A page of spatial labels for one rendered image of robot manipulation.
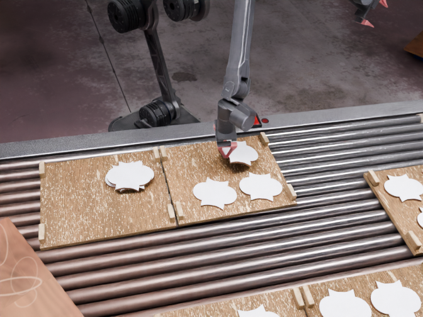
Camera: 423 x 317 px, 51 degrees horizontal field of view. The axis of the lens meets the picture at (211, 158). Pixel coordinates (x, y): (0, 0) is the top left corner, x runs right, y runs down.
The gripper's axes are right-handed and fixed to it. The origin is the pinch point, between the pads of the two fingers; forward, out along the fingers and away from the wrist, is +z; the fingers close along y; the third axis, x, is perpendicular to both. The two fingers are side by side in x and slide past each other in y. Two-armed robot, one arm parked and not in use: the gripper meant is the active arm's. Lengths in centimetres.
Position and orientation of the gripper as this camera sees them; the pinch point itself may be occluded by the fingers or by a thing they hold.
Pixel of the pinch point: (224, 148)
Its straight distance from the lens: 154.1
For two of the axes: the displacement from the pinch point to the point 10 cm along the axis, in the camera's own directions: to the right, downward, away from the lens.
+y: -1.1, -6.9, 7.2
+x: -9.9, 0.6, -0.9
